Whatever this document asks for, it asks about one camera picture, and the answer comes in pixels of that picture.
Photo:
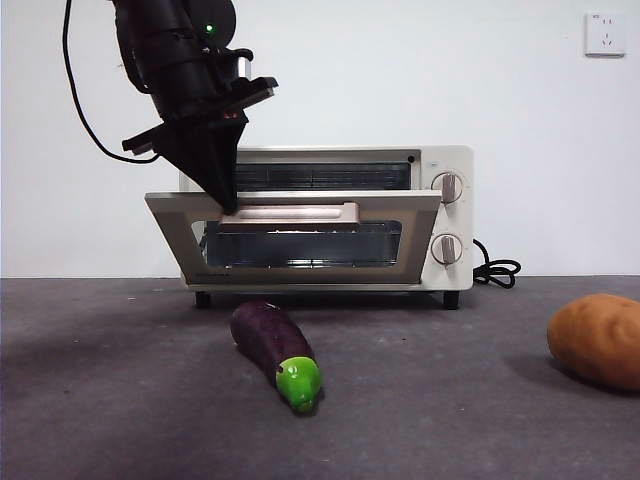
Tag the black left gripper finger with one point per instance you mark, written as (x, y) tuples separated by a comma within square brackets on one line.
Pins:
[(192, 155), (229, 150)]

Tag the brown potato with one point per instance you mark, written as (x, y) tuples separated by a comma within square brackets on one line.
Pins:
[(600, 340)]

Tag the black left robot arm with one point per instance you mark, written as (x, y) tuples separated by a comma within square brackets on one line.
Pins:
[(170, 60)]

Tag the beige oven knob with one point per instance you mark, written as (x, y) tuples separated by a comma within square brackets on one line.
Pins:
[(447, 249), (451, 186)]

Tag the cream white toaster oven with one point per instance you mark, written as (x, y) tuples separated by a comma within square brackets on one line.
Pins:
[(450, 220)]

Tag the purple toy eggplant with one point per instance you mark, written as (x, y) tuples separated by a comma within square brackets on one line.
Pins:
[(265, 335)]

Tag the white wall socket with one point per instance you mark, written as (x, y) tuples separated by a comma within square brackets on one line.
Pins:
[(605, 35)]

